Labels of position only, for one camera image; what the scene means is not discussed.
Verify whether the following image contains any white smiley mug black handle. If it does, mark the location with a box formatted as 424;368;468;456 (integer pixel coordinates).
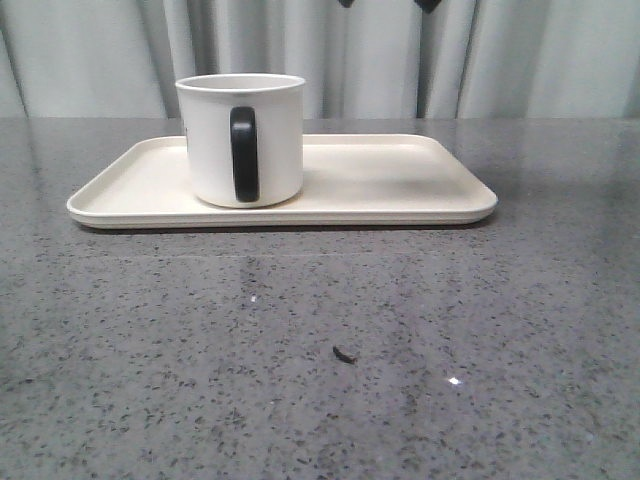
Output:
176;73;305;208

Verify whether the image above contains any pale grey-green curtain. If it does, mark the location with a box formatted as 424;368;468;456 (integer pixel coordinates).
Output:
1;1;639;119

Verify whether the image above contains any cream rectangular plastic tray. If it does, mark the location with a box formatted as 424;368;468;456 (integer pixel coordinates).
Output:
66;134;498;229

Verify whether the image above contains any small dark debris scrap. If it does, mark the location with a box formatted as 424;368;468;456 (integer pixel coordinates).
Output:
332;346;357;365

